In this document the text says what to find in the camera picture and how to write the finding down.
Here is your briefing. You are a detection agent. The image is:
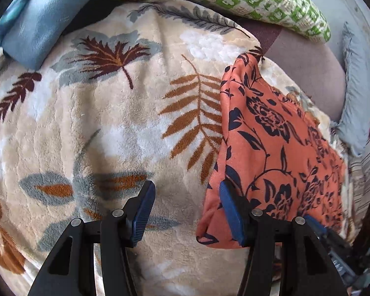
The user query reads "orange floral garment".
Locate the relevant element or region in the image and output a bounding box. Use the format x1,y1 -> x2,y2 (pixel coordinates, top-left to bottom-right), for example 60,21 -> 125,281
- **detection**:
196,53 -> 346,249

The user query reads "light blue ruffled pillow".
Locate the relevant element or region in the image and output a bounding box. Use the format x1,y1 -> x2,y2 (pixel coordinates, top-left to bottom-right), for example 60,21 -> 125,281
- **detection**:
336,22 -> 370,157

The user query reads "cream leaf-pattern fleece blanket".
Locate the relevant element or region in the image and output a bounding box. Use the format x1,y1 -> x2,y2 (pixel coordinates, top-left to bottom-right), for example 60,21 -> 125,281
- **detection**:
0,0 -> 357,296

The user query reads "mauve bed sheet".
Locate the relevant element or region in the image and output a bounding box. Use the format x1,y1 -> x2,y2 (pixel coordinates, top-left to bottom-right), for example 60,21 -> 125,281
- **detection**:
235,18 -> 346,122

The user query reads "blue folded cloth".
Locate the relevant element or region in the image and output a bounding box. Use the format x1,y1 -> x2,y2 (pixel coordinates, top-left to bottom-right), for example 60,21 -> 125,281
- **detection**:
2,0 -> 89,70

